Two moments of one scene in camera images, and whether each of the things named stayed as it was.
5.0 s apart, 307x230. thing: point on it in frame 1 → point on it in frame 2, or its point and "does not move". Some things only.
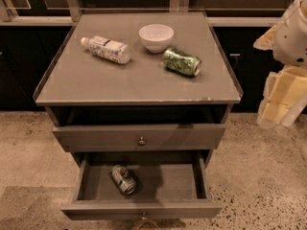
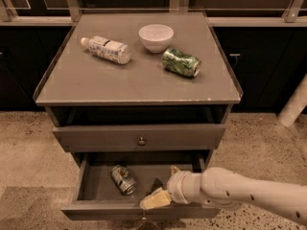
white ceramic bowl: x=156 y=36 does not move
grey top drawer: x=146 y=137 does not move
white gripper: x=292 y=40 → x=177 y=185
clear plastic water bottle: x=107 y=49 does not move
